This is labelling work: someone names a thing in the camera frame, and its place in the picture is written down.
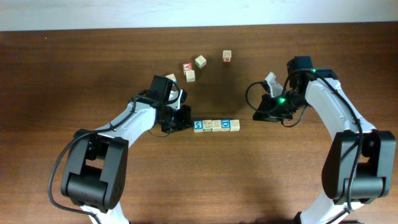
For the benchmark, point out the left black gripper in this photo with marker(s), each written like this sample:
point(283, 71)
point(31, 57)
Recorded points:
point(185, 121)

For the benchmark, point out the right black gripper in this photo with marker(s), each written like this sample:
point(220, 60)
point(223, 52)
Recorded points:
point(272, 116)

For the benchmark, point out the blue 5 block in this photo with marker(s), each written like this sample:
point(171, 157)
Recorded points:
point(198, 126)

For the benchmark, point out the block with animal drawing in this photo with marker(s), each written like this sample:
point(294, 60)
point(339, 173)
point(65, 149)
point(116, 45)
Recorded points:
point(207, 125)

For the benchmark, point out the block 5 with green side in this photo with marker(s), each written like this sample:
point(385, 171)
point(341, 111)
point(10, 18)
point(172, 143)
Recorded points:
point(216, 125)

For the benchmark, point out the block with blue T side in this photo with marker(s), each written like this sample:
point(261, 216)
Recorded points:
point(235, 125)

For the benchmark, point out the blue D block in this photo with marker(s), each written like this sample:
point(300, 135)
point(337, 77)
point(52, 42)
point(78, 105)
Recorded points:
point(225, 124)

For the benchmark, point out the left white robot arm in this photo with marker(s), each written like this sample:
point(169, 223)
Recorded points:
point(95, 172)

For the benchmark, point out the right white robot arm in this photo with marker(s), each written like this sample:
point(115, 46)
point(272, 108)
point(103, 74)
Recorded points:
point(359, 166)

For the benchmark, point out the block Y with blue side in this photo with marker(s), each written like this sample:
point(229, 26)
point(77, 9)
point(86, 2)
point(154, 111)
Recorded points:
point(171, 77)

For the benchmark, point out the block Z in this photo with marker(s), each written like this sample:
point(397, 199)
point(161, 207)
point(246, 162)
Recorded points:
point(190, 75)

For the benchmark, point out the red A block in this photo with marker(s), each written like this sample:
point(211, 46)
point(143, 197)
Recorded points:
point(187, 67)

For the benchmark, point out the block I with green R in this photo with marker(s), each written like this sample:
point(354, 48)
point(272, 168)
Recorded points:
point(200, 61)

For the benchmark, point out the block with red bottom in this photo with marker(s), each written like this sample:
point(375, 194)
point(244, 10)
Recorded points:
point(227, 55)

